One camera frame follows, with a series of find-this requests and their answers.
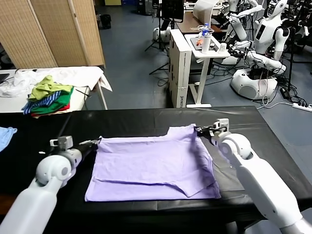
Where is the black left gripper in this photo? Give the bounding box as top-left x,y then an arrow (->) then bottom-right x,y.
78,136 -> 103,160

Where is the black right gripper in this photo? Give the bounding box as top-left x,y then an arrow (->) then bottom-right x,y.
194,125 -> 219,142

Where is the light purple t-shirt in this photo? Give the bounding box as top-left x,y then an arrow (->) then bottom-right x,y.
84,123 -> 222,202

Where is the small white robot base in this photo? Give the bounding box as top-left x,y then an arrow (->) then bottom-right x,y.
153,26 -> 171,43

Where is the red garment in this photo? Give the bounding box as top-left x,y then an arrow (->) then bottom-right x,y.
31,101 -> 71,117

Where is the white side table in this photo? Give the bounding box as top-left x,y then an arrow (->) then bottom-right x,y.
184,33 -> 231,108

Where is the dark green garment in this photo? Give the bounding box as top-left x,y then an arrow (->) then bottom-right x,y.
30,86 -> 74,114

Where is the tall white cardboard box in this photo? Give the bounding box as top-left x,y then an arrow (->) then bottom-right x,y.
168,29 -> 193,108

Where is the beige garment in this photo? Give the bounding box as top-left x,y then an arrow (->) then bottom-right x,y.
33,108 -> 71,119

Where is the blue striped garment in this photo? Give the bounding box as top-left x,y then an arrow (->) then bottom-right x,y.
22,91 -> 61,115

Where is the large black plastic table cover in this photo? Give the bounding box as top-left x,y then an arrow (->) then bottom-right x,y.
28,106 -> 312,220

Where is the narrow black table cover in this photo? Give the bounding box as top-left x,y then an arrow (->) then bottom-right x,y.
0,111 -> 72,196

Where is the white draped sheet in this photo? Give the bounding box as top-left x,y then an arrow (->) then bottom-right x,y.
34,66 -> 113,92

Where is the light blue garment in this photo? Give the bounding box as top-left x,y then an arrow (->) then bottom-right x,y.
0,126 -> 18,153

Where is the white thermos bottle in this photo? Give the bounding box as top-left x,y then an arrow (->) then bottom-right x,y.
201,33 -> 212,54

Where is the white folding table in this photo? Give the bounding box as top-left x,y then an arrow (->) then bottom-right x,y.
0,69 -> 109,114

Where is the crumpled white garment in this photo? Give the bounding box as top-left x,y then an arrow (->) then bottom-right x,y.
0,69 -> 37,98

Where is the white power strip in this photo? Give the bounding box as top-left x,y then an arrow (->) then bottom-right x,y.
292,102 -> 312,110

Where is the black tripod stand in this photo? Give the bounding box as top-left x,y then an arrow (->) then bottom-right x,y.
144,0 -> 169,53
149,20 -> 176,75

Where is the brown wooden desk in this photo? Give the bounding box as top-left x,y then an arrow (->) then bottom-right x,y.
175,11 -> 229,34

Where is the black stand pole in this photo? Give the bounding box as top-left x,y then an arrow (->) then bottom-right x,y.
287,26 -> 294,91

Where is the white humanoid robot with base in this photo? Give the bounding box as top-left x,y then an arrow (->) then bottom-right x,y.
220,0 -> 292,100

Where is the white curved machine cover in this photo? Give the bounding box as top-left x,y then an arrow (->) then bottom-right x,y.
193,0 -> 219,26

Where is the bamboo folding screen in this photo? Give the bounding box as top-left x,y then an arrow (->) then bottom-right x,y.
0,0 -> 106,69

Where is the black monitor screen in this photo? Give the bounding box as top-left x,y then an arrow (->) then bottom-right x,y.
161,0 -> 184,24

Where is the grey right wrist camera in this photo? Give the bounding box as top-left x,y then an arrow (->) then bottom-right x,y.
212,118 -> 230,135

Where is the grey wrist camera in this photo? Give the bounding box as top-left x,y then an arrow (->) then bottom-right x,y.
212,118 -> 230,135
50,136 -> 74,149

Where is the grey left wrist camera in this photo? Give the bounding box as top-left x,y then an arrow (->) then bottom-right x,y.
50,136 -> 74,149

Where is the white floor cable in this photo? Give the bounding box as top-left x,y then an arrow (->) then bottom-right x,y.
257,102 -> 294,110

